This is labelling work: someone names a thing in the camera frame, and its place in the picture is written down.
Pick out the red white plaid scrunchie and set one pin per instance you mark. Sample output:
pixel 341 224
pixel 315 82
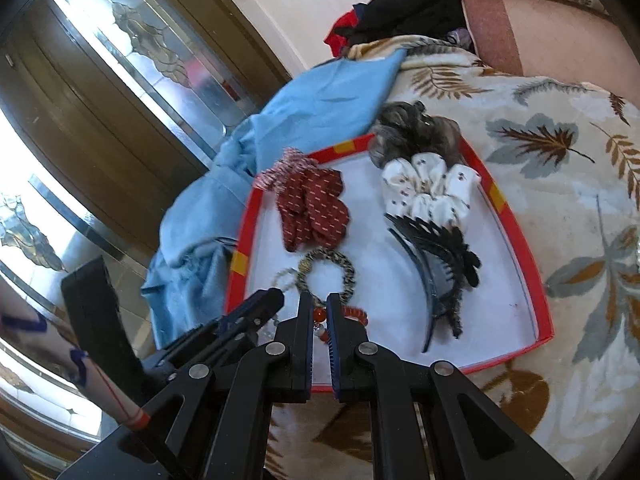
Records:
pixel 285 170

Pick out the light blue cloth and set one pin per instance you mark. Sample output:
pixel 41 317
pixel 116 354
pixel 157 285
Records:
pixel 325 95

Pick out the red cloth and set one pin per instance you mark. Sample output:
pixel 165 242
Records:
pixel 340 35

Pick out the red cardboard box white inside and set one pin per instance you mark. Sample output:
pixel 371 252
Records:
pixel 500 310

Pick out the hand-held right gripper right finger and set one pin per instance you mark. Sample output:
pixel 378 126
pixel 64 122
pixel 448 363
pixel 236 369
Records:
pixel 334 360

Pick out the person's left forearm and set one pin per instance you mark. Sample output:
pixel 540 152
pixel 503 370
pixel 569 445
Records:
pixel 100 390

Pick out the leaf print blanket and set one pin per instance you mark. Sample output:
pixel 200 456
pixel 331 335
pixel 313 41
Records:
pixel 575 210

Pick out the grey sheer scrunchie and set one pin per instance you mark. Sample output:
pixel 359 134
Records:
pixel 415 132

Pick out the black cloth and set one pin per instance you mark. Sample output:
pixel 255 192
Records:
pixel 415 10

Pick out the white dotted scrunchie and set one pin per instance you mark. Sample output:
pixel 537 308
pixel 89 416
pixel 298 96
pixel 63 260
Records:
pixel 430 190

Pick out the dark red dotted bow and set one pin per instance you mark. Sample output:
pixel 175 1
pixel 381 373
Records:
pixel 310 210

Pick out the dark blue banana hair clip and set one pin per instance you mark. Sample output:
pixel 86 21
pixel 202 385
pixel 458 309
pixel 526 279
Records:
pixel 434 305

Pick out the pink bolster pillow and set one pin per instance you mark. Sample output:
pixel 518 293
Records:
pixel 550 35

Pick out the black feather hair clip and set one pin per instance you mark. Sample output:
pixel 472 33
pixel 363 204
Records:
pixel 440 245

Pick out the wooden door with leaded glass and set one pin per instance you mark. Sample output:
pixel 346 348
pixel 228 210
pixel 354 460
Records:
pixel 75 110
pixel 30 240

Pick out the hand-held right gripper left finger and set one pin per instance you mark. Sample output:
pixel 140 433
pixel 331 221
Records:
pixel 306 360

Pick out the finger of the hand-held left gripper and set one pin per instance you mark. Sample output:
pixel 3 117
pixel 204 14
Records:
pixel 200 347
pixel 260 305

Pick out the small lilac grey cloth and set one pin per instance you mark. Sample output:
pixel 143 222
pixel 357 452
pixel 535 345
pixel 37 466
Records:
pixel 460 39

